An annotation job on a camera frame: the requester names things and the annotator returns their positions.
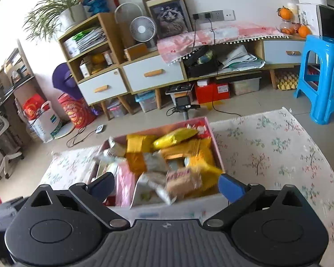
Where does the red plastic bag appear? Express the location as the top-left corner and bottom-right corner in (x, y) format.
(23, 94), (49, 121)

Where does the white cardboard box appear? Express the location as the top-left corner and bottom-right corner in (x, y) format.
(63, 37), (80, 58)

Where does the white round disc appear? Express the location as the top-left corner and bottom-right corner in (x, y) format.
(51, 122), (75, 140)

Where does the white drawer wooden handle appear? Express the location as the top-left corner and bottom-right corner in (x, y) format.
(263, 39), (308, 65)
(78, 68), (128, 105)
(122, 56), (185, 93)

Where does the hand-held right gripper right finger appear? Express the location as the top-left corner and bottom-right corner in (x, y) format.
(204, 173), (314, 230)

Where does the wall outlet panel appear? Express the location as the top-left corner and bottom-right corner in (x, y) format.
(193, 10), (236, 22)

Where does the pink cloth cover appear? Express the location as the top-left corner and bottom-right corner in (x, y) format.
(157, 22), (290, 64)

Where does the framed cat picture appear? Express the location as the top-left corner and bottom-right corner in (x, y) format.
(143, 0), (194, 41)

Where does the long gold snack bar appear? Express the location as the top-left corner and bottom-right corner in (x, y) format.
(160, 140), (212, 162)

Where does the floral tablecloth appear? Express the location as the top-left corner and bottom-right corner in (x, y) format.
(40, 107), (334, 259)

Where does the blue plastic stool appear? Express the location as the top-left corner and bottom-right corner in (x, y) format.
(293, 35), (334, 125)

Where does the orange fruit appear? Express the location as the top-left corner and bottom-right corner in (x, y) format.
(298, 25), (312, 38)
(277, 6), (293, 20)

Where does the white microwave oven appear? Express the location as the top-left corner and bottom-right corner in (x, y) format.
(298, 3), (334, 42)

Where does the pink snack packet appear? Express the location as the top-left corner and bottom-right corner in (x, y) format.
(115, 163), (137, 207)

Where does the small black screen device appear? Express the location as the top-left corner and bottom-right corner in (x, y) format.
(175, 97), (190, 111)

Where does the white paper bag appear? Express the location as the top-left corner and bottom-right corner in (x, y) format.
(28, 101), (63, 143)

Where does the gold snack packet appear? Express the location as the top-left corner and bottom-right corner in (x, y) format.
(126, 134), (158, 173)

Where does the red box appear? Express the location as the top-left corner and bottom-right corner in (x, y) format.
(195, 82), (231, 104)

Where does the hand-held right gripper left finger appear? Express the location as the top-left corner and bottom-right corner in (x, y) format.
(21, 172), (130, 231)

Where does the white newspaper-print snack bag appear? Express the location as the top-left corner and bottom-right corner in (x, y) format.
(130, 172), (176, 209)

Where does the pale blue snack packet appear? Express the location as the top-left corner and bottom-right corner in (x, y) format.
(184, 157), (198, 171)

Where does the wooden cabinet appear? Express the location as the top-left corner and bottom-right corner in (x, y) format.
(58, 12), (318, 121)

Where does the purple plush cushion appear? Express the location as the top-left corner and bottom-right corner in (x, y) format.
(52, 63), (84, 101)

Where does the stack of papers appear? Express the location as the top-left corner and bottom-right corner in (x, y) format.
(72, 27), (106, 53)

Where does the black bag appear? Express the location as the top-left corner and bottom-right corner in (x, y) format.
(182, 46), (223, 78)

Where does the black flat device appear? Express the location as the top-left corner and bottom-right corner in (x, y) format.
(165, 85), (195, 94)

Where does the white folded cloth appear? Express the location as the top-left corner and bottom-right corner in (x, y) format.
(221, 44), (266, 71)

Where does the white office chair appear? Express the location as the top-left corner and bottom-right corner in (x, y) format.
(0, 111), (25, 180)

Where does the wooden bookshelf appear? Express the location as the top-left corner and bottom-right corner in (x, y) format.
(0, 39), (48, 123)

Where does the white desk fan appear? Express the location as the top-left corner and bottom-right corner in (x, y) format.
(129, 16), (158, 49)

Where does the pink cardboard box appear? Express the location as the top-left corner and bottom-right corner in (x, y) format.
(96, 117), (229, 221)

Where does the blue plush toy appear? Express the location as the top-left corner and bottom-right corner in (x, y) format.
(82, 0), (112, 14)

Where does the grey-white snack packet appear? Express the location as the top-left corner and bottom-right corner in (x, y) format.
(96, 138), (127, 163)

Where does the potted green plant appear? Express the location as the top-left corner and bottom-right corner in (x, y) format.
(24, 0), (98, 43)

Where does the blue-lid storage box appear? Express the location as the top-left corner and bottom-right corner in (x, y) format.
(135, 90), (159, 113)

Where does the glass jar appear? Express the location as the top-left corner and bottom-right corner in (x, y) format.
(280, 19), (294, 35)

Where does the small clear storage box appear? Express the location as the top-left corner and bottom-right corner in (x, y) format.
(107, 99), (128, 118)

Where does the yellow egg tray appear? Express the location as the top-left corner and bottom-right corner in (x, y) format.
(275, 71), (299, 91)

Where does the red round gift bag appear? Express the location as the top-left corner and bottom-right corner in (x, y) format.
(58, 93), (96, 129)

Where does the small white carton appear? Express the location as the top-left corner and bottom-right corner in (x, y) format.
(79, 60), (92, 78)

